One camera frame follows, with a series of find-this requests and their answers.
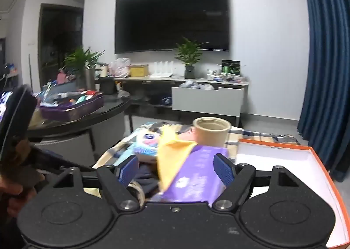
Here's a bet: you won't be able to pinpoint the clear plastic bags in drawer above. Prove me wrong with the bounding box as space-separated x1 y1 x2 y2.
179 79 215 90

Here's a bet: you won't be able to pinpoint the plant in steel vase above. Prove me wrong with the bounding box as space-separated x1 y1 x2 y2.
63 47 106 91

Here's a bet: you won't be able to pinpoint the dark cloth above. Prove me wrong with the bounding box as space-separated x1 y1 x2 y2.
128 165 162 200

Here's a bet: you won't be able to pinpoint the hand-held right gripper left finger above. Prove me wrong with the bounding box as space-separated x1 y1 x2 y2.
52 154 140 211

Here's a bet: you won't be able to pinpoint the blue curtain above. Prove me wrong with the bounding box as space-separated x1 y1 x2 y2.
297 0 350 184

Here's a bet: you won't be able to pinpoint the beige cup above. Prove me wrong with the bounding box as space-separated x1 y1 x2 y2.
192 117 231 148

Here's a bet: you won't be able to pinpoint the black glass round table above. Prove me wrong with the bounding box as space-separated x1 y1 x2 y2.
26 93 134 154

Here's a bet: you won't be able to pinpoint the purple tissue pack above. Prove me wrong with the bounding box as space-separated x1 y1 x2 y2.
152 145 229 207

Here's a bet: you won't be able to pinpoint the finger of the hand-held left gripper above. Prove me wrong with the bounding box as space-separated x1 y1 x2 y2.
29 145 96 174

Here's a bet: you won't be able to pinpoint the orange and white box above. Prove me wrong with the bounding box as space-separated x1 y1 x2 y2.
236 138 350 248

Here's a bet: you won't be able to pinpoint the colourful tissue pack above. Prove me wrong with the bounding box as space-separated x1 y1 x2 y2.
133 132 165 162

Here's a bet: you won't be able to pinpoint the grey television cabinet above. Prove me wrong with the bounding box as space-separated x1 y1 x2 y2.
96 74 250 126

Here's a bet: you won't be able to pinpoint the pink plastic bag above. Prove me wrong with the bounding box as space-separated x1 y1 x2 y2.
109 58 131 78

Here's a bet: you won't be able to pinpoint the person's left hand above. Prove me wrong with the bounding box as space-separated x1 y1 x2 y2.
0 179 35 222

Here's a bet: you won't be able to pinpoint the white router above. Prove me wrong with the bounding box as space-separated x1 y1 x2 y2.
150 61 175 78

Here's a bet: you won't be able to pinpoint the yellow cardboard box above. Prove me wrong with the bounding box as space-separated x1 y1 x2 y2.
129 64 150 77

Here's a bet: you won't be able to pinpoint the black and green box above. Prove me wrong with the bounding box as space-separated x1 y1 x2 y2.
221 59 243 77

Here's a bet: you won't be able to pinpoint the clutter of small bottles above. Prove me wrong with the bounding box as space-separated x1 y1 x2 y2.
206 68 247 84

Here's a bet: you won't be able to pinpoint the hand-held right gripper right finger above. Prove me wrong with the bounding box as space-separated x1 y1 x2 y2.
212 153 298 211

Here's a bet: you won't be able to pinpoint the potted plant in black pot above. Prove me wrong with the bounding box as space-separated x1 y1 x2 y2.
174 37 208 79

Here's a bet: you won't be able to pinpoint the yellow cloth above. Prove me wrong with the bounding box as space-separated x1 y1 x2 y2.
157 125 198 192

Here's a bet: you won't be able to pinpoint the grey ribbed stool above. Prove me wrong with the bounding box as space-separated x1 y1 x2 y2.
30 133 95 167
90 114 126 154

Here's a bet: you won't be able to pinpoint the black wall television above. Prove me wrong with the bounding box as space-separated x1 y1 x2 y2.
114 0 229 54

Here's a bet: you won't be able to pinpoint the purple heart-shaped box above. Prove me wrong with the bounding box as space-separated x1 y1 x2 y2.
40 90 105 122

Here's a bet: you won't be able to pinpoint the plaid blanket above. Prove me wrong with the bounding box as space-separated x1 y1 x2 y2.
93 122 301 173

